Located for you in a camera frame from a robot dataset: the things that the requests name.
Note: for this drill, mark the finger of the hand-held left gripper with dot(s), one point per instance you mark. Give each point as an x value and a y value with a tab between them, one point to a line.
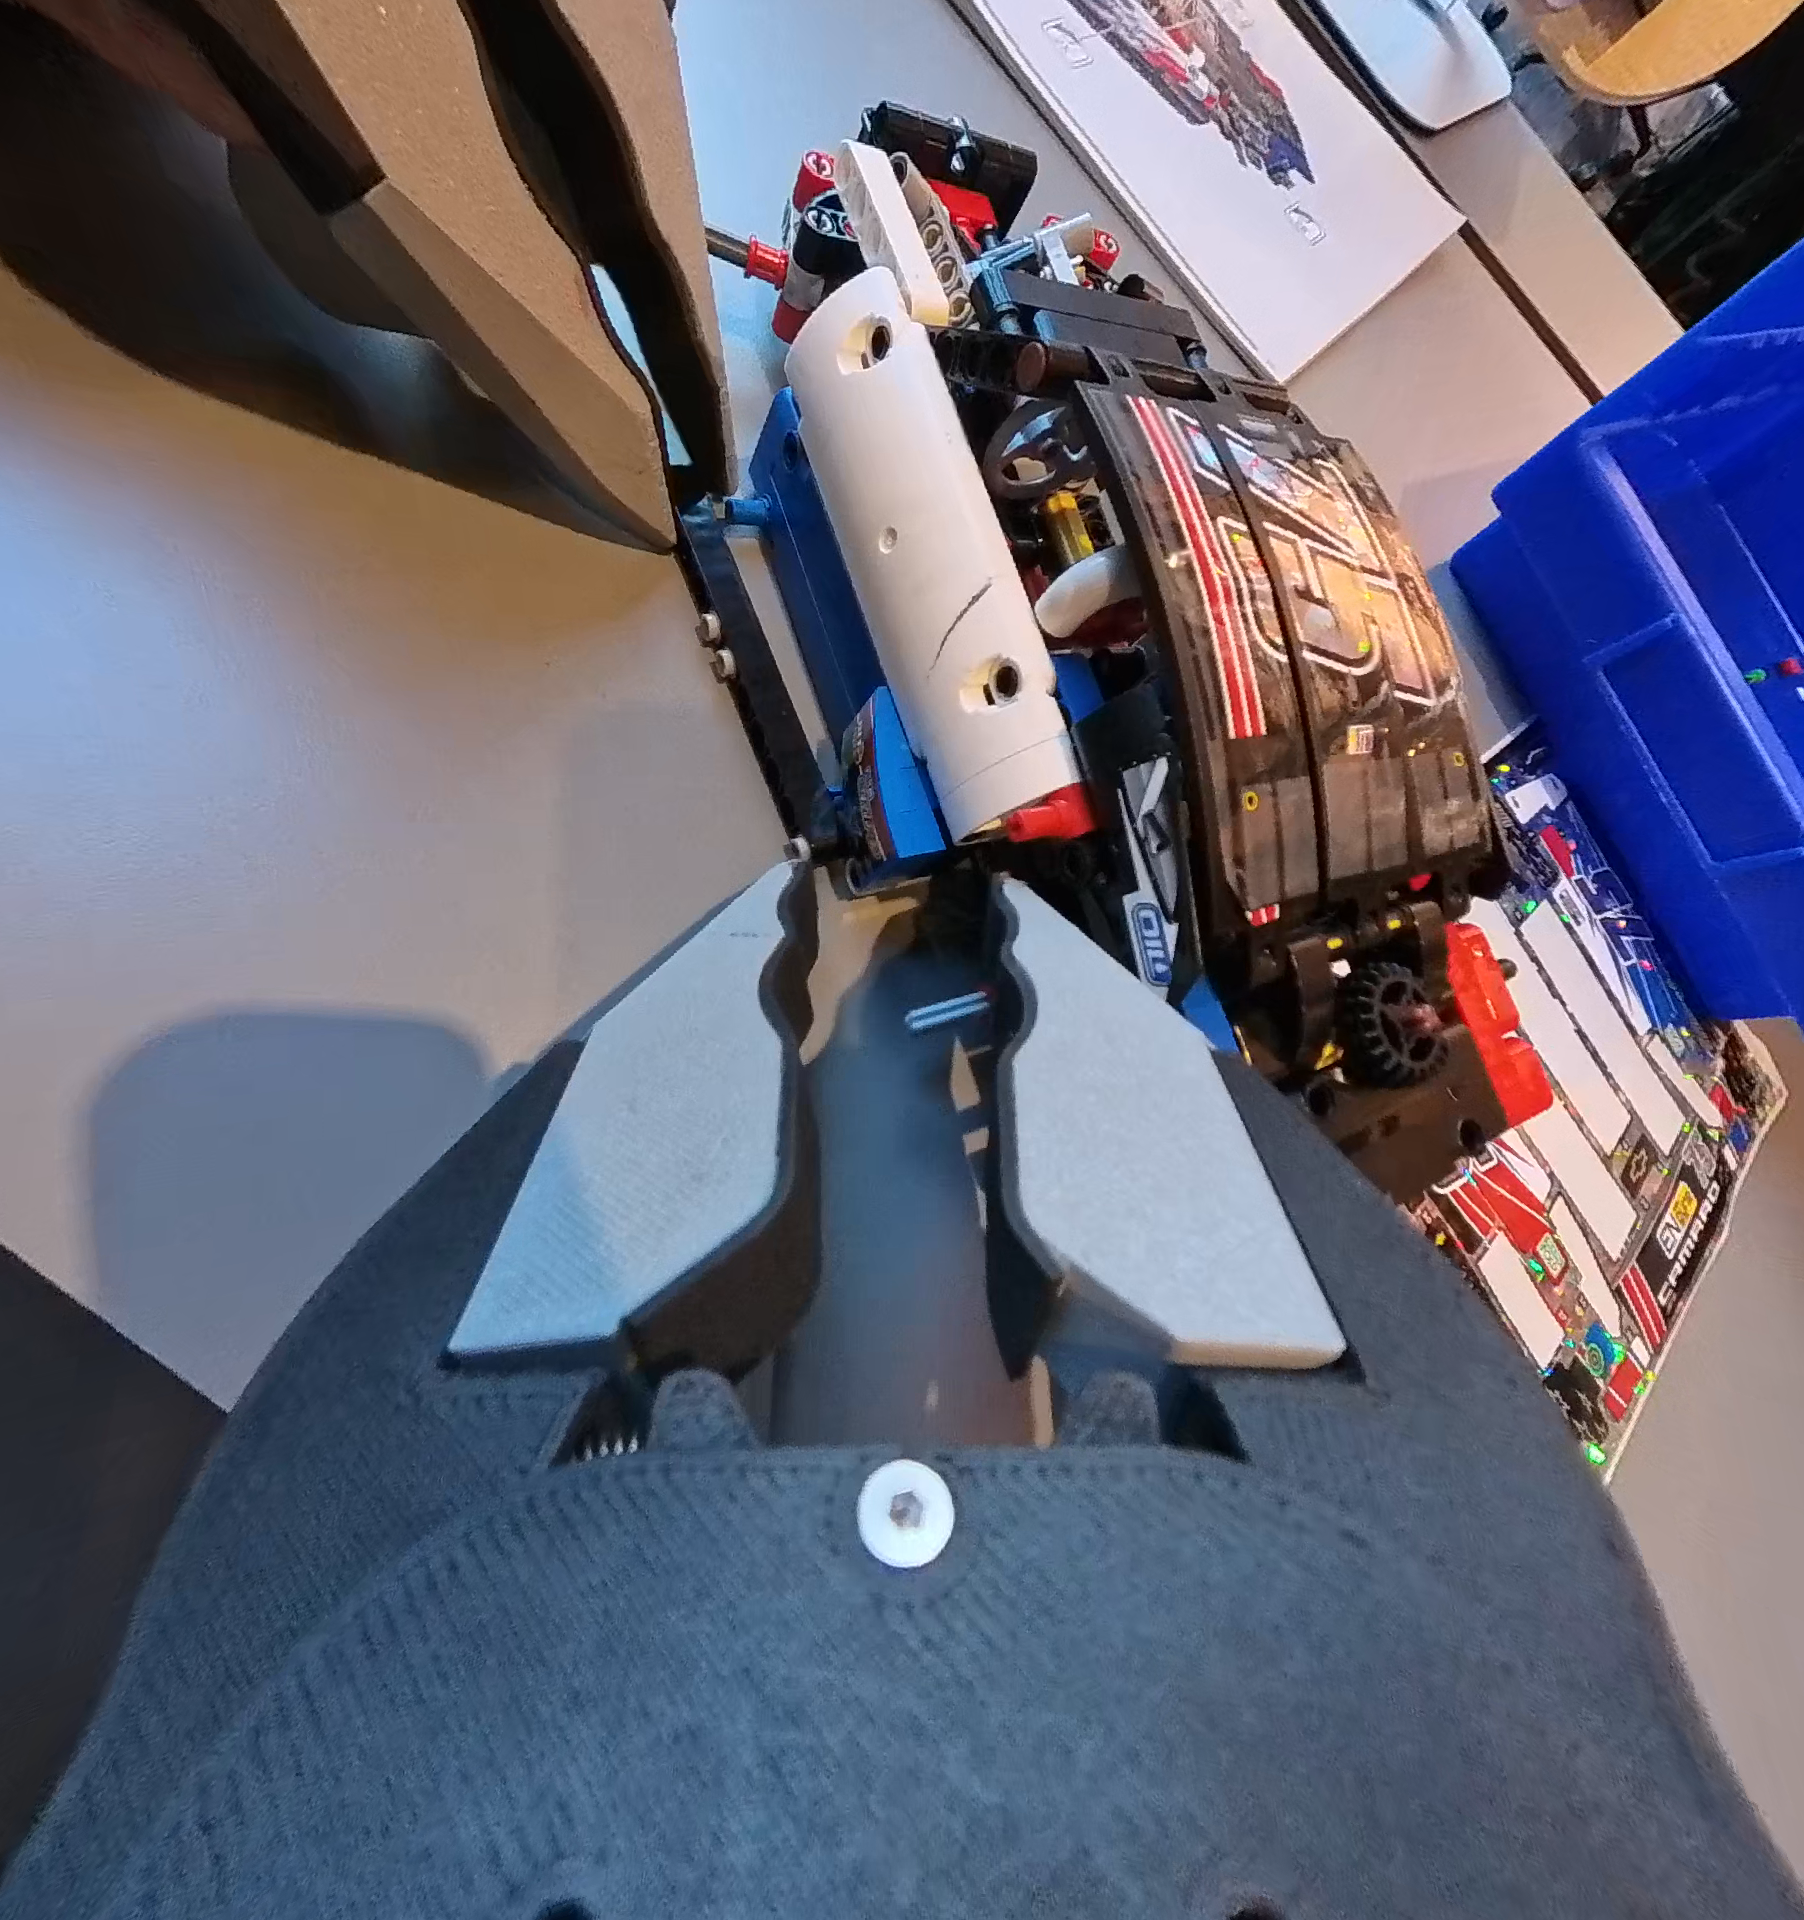
650	184
453	221

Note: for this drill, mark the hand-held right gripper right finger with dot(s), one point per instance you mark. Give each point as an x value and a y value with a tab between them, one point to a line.
1156	1185

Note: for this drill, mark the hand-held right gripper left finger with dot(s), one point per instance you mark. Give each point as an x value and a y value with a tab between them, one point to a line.
633	1185

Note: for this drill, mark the toy brick car model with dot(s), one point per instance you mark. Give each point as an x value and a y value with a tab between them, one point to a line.
922	531

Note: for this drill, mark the long black toy beam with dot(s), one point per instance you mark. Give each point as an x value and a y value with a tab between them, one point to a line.
748	680

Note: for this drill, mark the sticker sheet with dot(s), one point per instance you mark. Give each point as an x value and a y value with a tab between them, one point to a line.
1595	1171

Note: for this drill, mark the flat instruction booklet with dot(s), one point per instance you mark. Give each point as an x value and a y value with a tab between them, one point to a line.
1290	257

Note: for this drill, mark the blue plastic bin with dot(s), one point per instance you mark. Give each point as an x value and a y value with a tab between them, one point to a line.
1665	597

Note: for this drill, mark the white rounded tray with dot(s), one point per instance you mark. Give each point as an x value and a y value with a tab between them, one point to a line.
1427	78

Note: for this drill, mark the wooden board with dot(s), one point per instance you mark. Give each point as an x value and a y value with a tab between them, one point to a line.
1665	61

